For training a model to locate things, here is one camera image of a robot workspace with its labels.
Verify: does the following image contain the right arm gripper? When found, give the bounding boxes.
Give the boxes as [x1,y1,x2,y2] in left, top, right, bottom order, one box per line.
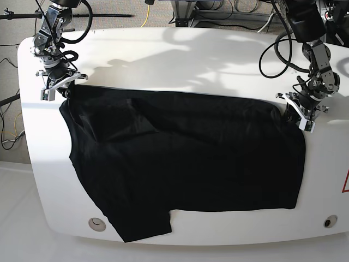
[35,67,88,99]

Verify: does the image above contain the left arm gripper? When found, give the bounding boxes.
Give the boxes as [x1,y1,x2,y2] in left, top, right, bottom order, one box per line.
[275,92,329,124]

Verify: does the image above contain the black T-shirt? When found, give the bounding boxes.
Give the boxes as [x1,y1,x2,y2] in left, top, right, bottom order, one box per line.
[59,85,306,242]

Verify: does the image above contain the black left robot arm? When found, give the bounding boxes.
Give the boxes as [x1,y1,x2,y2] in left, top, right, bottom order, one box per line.
[271,1,340,132]

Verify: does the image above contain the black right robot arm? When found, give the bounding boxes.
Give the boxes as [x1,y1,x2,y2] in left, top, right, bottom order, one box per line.
[31,1,93,101]

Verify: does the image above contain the red triangle warning sticker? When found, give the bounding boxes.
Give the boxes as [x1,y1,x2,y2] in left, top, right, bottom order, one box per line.
[342,171,349,193]

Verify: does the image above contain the black tripod bar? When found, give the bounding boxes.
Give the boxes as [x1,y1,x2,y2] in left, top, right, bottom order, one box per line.
[1,11,133,20]

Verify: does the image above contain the right table grommet hole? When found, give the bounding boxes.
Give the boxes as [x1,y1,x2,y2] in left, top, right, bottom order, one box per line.
[323,215,338,228]

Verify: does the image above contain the table grommet hole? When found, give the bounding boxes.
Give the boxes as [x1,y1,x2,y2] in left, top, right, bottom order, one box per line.
[323,215,338,228]
[88,218,106,232]

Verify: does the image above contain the left table grommet hole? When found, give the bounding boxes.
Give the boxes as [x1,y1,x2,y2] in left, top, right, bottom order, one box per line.
[88,218,106,232]

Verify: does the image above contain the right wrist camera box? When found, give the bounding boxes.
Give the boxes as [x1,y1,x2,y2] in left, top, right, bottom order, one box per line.
[40,88,56,102]

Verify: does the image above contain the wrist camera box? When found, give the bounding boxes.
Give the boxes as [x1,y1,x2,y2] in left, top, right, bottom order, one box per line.
[298,118,315,133]
[40,88,56,102]

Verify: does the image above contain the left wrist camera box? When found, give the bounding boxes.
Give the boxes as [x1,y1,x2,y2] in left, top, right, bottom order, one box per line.
[298,118,315,133]

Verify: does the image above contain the yellow cable at left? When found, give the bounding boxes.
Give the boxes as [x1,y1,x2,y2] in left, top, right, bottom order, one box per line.
[1,112,25,139]

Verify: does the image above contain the yellow cable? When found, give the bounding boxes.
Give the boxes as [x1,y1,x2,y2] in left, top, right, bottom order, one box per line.
[1,112,25,139]
[141,2,151,28]

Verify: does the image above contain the yellow cable at top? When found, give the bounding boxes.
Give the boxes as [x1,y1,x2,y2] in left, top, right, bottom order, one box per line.
[141,2,151,28]

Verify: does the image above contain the grey aluminium frame post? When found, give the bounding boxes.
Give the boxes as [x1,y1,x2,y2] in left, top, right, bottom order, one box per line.
[169,1,197,27]

